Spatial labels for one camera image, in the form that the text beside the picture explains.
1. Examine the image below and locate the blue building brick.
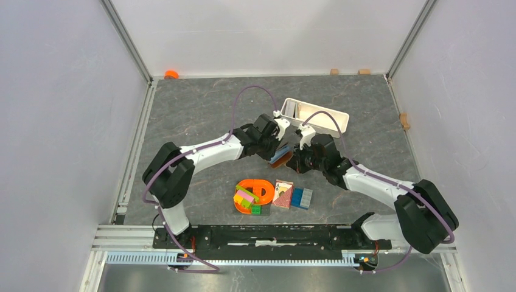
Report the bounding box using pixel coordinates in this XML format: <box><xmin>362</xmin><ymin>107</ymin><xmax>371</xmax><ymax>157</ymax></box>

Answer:
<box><xmin>290</xmin><ymin>188</ymin><xmax>303</xmax><ymax>208</ymax></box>

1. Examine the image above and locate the dark grey building brick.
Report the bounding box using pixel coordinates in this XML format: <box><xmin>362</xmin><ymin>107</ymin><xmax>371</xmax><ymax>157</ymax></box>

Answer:
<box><xmin>260</xmin><ymin>204</ymin><xmax>271</xmax><ymax>216</ymax></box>

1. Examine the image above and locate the playing card box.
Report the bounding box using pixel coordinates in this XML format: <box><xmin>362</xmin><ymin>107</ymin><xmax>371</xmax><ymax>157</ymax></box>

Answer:
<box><xmin>272</xmin><ymin>180</ymin><xmax>294</xmax><ymax>209</ymax></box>

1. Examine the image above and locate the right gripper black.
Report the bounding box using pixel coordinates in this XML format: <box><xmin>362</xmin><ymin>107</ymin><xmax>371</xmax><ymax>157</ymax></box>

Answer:
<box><xmin>287</xmin><ymin>141</ymin><xmax>326</xmax><ymax>175</ymax></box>

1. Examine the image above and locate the pink yellow brick stack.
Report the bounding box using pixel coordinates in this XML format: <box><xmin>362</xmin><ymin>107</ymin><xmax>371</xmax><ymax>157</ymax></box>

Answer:
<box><xmin>233</xmin><ymin>185</ymin><xmax>259</xmax><ymax>210</ymax></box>

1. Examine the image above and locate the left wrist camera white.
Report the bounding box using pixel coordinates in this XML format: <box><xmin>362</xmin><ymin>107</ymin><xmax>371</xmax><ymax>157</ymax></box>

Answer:
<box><xmin>273</xmin><ymin>110</ymin><xmax>291</xmax><ymax>141</ymax></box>

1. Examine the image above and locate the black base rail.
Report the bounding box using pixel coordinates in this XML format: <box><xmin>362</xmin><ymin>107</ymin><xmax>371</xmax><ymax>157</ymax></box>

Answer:
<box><xmin>176</xmin><ymin>224</ymin><xmax>392</xmax><ymax>260</ymax></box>

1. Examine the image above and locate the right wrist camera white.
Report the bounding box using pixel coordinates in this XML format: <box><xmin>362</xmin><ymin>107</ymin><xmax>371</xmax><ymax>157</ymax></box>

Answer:
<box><xmin>298</xmin><ymin>124</ymin><xmax>316</xmax><ymax>150</ymax></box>

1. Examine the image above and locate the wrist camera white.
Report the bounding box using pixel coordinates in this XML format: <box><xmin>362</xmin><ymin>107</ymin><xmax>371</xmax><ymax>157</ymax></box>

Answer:
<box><xmin>298</xmin><ymin>124</ymin><xmax>316</xmax><ymax>150</ymax></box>
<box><xmin>273</xmin><ymin>110</ymin><xmax>291</xmax><ymax>141</ymax></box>

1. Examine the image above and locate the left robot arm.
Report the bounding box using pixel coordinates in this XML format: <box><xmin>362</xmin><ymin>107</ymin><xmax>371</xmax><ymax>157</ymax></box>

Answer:
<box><xmin>142</xmin><ymin>114</ymin><xmax>290</xmax><ymax>248</ymax></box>

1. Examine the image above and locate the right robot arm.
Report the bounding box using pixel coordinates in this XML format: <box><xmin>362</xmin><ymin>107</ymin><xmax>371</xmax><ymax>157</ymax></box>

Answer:
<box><xmin>287</xmin><ymin>131</ymin><xmax>459</xmax><ymax>254</ymax></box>

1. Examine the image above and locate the white cable comb strip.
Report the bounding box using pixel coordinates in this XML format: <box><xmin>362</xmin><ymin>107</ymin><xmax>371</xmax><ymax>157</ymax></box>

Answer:
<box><xmin>105</xmin><ymin>251</ymin><xmax>359</xmax><ymax>268</ymax></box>

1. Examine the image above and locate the green building brick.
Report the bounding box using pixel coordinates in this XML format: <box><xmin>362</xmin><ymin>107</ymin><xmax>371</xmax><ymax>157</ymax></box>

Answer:
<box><xmin>251</xmin><ymin>204</ymin><xmax>262</xmax><ymax>215</ymax></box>

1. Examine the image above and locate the wooden curved piece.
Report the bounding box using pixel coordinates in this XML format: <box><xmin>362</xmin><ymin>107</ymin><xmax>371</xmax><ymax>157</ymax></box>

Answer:
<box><xmin>399</xmin><ymin>113</ymin><xmax>411</xmax><ymax>131</ymax></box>

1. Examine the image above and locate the wooden block right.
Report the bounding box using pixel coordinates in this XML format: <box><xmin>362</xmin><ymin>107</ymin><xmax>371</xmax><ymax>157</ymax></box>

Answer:
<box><xmin>357</xmin><ymin>69</ymin><xmax>371</xmax><ymax>75</ymax></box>

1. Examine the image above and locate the white plastic tray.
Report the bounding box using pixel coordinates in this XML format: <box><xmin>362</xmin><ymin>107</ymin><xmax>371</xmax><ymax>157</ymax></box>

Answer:
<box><xmin>280</xmin><ymin>98</ymin><xmax>349</xmax><ymax>138</ymax></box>

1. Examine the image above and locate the orange round cap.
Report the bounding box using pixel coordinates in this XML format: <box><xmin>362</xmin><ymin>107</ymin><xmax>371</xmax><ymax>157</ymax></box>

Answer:
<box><xmin>164</xmin><ymin>70</ymin><xmax>179</xmax><ymax>80</ymax></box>

